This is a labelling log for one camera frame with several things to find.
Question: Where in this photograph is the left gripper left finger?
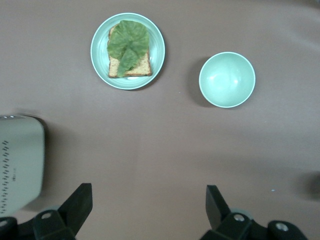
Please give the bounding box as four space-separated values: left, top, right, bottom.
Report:
0 182 94 240

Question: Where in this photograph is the brown table cloth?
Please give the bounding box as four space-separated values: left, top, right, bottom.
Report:
0 0 320 240

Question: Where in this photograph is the beige and chrome toaster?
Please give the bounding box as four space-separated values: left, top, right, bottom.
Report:
0 114 46 219

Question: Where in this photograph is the pale green plate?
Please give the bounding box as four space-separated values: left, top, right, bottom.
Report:
90 12 167 91

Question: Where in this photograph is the green lettuce leaf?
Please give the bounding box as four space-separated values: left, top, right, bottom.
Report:
106 19 151 78

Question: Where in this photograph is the brown bread slice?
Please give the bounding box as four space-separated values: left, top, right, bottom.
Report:
107 23 153 79

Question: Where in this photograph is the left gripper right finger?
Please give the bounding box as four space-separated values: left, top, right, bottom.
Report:
199 184 310 240

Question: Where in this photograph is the pale green bowl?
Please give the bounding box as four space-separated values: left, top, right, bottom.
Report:
198 51 257 109

